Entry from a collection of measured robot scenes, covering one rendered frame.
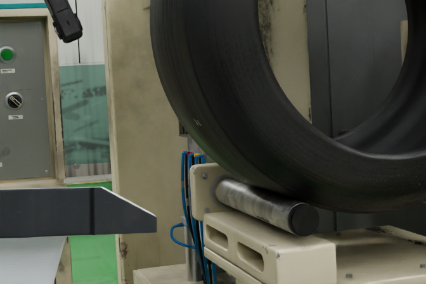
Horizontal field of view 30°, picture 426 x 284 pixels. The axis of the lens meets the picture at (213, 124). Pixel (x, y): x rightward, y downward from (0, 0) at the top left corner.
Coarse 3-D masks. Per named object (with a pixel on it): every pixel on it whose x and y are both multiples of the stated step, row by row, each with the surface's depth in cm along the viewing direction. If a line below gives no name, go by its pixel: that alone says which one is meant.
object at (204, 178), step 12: (192, 168) 139; (204, 168) 139; (216, 168) 139; (192, 180) 139; (204, 180) 139; (216, 180) 139; (240, 180) 141; (192, 192) 139; (204, 192) 139; (192, 204) 140; (204, 204) 139; (216, 204) 139
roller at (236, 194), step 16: (224, 192) 134; (240, 192) 127; (256, 192) 122; (240, 208) 127; (256, 208) 119; (272, 208) 113; (288, 208) 108; (304, 208) 107; (272, 224) 116; (288, 224) 107; (304, 224) 107
